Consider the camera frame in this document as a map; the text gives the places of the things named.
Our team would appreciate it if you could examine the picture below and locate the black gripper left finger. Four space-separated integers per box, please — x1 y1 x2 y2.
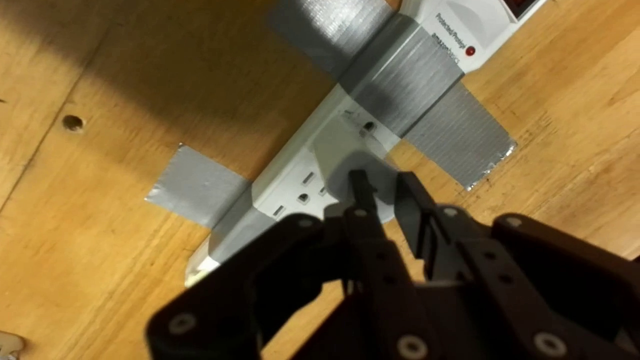
147 170 399 360

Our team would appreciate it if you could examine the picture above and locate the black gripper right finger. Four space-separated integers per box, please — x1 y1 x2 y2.
394 172 640 360

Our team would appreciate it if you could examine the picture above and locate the grey duct tape far strip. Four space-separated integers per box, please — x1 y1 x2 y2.
147 146 274 268

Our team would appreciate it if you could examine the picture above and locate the grey duct tape strip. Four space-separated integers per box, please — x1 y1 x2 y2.
269 0 517 191
147 146 274 268

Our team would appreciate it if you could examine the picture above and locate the grey duct tape near strip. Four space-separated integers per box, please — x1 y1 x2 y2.
269 0 517 191

